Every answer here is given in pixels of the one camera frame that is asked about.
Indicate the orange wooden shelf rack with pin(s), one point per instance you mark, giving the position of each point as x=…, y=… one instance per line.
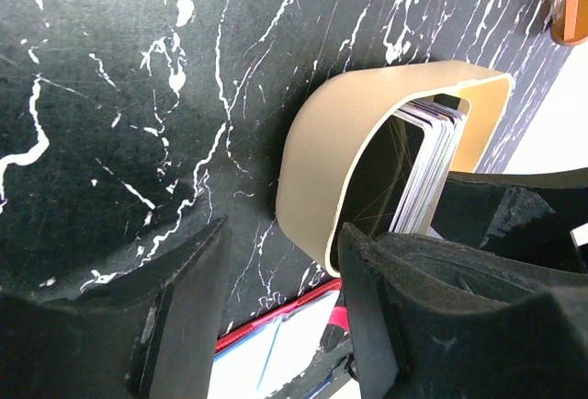
x=569, y=22

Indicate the red card holder wallet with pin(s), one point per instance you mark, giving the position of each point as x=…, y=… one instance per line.
x=258, y=358

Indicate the beige oval card tray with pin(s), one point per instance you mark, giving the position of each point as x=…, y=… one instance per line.
x=335, y=124

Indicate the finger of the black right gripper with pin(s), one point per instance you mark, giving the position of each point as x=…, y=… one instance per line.
x=527, y=218

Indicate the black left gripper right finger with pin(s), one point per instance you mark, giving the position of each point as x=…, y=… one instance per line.
x=433, y=319

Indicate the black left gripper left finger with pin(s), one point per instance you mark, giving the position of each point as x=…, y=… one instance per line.
x=149, y=334

